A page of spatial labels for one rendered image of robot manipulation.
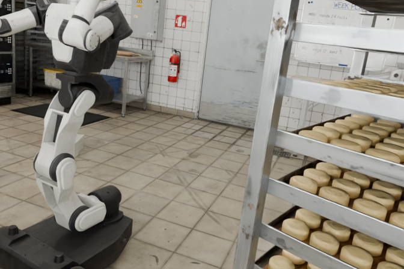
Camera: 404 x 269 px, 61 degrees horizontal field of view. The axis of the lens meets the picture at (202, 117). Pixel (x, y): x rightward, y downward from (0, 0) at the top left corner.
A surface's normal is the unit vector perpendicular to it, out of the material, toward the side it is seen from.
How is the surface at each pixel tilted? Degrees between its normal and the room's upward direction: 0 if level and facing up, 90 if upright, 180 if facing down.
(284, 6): 90
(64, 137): 90
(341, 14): 90
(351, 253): 0
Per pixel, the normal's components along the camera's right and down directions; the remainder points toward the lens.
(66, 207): 0.86, 0.21
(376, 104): -0.65, 0.11
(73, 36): -0.26, 0.45
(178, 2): -0.35, 0.18
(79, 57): 0.24, 0.38
